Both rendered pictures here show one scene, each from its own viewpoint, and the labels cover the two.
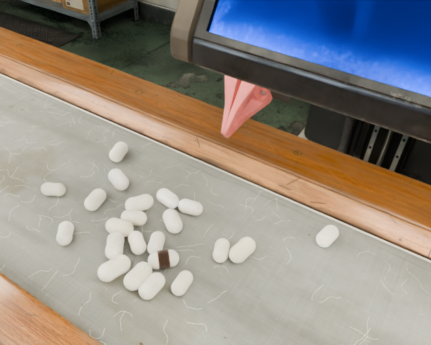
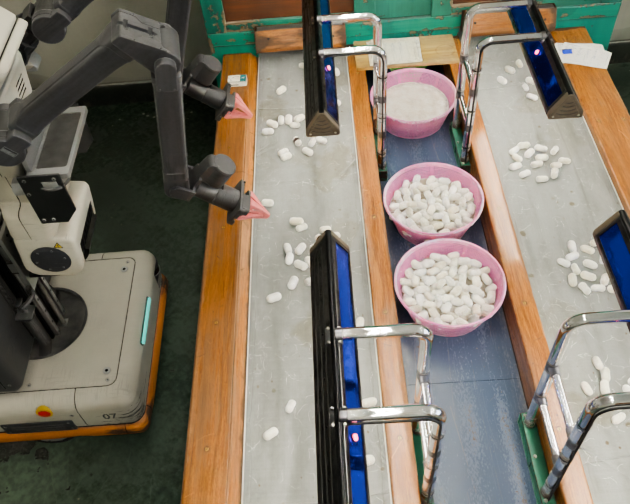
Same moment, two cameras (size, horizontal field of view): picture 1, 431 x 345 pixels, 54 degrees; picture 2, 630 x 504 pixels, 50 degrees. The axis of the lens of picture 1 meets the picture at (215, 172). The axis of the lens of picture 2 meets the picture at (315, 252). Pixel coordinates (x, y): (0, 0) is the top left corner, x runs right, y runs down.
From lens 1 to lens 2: 166 cm
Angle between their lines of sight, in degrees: 74
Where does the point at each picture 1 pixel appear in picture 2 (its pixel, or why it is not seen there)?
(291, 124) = not seen: outside the picture
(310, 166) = not seen: hidden behind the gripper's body
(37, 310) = (371, 249)
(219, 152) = (243, 257)
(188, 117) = (225, 282)
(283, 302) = (307, 204)
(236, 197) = (265, 241)
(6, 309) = (378, 257)
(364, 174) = not seen: hidden behind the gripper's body
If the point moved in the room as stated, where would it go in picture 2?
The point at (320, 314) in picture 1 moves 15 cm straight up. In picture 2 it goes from (304, 194) to (299, 154)
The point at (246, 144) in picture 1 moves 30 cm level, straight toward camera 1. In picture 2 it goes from (231, 247) to (334, 204)
